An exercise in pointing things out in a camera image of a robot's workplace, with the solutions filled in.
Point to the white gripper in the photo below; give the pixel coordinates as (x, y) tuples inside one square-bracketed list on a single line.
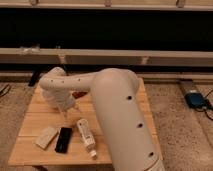
[(62, 99)]

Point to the wooden table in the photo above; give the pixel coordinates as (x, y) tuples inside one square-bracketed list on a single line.
[(39, 116)]

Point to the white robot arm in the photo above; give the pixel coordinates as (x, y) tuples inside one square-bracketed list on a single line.
[(113, 93)]

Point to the blue device on floor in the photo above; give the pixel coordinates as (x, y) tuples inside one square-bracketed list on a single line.
[(196, 100)]

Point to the red brown small object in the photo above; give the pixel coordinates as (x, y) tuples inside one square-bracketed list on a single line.
[(77, 95)]

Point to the black rectangular block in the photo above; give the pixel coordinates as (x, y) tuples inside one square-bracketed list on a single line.
[(63, 140)]

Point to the white plastic bottle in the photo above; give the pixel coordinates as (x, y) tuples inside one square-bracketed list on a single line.
[(87, 137)]

